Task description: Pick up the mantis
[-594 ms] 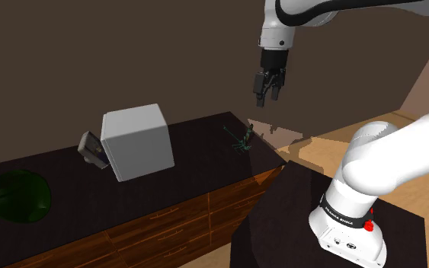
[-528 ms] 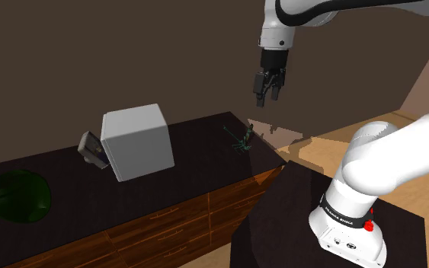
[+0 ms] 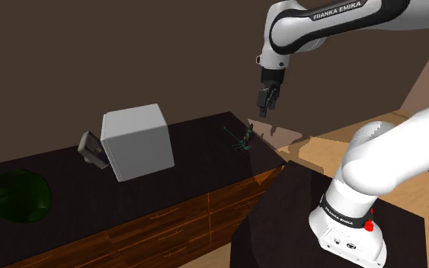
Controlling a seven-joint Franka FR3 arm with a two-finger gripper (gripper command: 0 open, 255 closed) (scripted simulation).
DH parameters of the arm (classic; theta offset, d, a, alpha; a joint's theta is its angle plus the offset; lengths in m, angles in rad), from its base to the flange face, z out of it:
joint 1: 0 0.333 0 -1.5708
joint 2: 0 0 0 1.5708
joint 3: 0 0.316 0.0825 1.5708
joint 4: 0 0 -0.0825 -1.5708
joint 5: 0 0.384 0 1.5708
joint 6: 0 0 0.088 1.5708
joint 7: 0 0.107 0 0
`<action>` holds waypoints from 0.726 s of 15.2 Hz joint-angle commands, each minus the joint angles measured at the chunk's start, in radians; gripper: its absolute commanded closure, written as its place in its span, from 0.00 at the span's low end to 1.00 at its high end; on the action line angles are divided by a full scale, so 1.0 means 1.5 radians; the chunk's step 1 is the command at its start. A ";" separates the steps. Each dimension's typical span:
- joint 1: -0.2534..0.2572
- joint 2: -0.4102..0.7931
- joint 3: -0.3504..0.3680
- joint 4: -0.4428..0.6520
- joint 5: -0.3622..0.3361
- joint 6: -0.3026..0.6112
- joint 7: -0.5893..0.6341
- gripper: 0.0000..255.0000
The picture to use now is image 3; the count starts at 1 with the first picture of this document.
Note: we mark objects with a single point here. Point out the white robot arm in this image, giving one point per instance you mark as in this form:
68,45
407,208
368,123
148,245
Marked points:
381,156

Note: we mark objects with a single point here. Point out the white cube box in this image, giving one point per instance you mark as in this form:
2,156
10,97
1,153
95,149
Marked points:
139,143

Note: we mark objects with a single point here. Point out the dark green glass bowl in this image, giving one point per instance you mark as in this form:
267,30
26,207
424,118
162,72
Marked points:
15,196

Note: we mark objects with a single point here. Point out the small grey tablet device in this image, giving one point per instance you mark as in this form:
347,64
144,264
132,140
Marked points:
91,148

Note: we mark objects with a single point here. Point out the thin green plant sprig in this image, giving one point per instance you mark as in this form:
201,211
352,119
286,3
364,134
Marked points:
248,135

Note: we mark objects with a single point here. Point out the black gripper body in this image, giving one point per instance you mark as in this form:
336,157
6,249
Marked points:
272,77

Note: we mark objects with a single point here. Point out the dark robot stand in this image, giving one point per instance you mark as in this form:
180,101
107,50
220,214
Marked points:
281,219

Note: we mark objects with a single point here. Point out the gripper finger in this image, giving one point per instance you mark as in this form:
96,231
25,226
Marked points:
263,100
274,97

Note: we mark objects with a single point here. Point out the wooden chest of drawers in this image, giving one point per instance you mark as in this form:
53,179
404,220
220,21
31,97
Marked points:
184,226

